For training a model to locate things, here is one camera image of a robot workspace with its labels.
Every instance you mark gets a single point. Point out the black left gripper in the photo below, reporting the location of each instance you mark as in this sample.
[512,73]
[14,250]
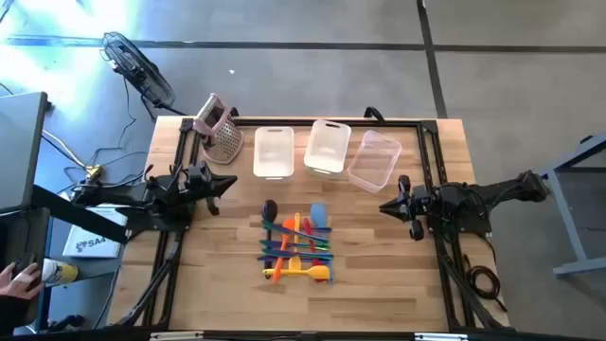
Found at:
[201,182]

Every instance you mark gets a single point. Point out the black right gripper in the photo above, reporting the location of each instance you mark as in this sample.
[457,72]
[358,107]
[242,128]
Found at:
[416,206]

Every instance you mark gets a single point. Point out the black slotted spoon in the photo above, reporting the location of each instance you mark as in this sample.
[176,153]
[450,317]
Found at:
[269,210]

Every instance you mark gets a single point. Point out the slim yellow silicone spatula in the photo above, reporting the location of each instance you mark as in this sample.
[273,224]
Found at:
[297,221]

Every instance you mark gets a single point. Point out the red silicone spatula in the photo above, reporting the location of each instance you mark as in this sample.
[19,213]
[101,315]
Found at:
[307,226]

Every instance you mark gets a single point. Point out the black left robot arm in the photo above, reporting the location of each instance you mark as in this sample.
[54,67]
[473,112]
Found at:
[161,194]

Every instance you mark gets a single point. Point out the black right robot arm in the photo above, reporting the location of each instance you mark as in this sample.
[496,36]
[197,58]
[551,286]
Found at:
[478,199]

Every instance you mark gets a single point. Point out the clear plastic bin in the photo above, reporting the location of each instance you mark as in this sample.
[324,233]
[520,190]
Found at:
[374,163]

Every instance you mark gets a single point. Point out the white plastic bin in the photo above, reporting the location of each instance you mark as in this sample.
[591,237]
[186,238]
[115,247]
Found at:
[273,154]
[326,149]

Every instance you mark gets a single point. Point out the black clamp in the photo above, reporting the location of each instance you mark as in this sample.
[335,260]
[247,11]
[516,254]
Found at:
[234,113]
[375,113]

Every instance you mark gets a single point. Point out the blue silicone spoon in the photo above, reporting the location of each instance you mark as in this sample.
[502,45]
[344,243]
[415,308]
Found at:
[318,215]

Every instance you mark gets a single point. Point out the yellow power plug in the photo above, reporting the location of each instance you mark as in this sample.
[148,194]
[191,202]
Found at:
[94,172]

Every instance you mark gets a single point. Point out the black floor fan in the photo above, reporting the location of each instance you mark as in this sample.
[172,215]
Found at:
[137,71]

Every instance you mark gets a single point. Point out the white cardboard box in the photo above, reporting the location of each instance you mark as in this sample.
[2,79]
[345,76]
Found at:
[92,241]

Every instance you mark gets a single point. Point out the black desk beam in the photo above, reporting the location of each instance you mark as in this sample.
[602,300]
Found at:
[80,215]

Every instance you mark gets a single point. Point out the yellow white can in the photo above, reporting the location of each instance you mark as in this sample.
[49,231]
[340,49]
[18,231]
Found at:
[61,272]

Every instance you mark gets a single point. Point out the grey flat monitor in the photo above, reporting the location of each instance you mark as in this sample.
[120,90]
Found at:
[21,151]

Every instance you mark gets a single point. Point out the black computer mouse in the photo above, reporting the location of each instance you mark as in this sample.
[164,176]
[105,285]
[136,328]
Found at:
[21,265]

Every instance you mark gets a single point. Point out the black desk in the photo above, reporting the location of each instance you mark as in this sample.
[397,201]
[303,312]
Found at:
[9,237]

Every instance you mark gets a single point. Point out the person's hand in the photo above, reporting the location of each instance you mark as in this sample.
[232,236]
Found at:
[21,284]

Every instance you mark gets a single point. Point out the black aluminium table frame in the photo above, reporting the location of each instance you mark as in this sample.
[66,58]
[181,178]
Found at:
[331,122]

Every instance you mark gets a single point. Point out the silver bracket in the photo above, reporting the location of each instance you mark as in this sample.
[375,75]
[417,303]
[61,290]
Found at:
[175,335]
[440,336]

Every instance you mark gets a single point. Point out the grey metal table frame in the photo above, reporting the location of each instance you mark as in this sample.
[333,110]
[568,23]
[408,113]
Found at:
[563,208]

